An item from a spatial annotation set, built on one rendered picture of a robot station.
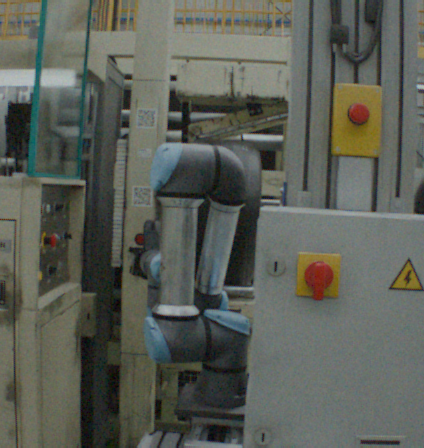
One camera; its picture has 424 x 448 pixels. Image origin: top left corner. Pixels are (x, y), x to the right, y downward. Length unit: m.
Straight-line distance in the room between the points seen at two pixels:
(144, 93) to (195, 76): 0.33
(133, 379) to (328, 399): 1.49
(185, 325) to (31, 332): 0.50
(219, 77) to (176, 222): 1.23
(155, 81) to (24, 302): 1.01
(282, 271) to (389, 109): 0.41
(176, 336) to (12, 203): 0.60
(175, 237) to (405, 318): 0.66
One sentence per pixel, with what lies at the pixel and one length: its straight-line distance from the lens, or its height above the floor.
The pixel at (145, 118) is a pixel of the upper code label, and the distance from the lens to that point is 2.36.
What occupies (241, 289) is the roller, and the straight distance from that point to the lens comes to 2.27.
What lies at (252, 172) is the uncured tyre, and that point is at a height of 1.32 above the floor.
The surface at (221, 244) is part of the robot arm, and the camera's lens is 1.61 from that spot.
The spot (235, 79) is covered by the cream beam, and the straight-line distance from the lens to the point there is 2.62.
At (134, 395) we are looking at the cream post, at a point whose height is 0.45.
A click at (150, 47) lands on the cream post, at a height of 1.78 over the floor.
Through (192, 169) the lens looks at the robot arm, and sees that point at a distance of 1.48.
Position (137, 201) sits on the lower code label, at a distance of 2.35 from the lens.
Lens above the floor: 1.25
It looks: 3 degrees down
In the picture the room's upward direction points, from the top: 3 degrees clockwise
